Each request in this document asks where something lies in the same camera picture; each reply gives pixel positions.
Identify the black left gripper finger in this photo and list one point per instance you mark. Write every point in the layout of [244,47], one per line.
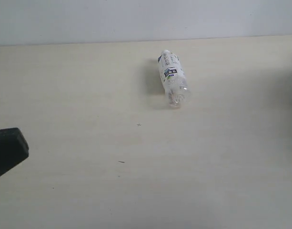
[13,149]

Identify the clear bottle blue label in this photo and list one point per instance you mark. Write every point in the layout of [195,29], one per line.
[173,79]

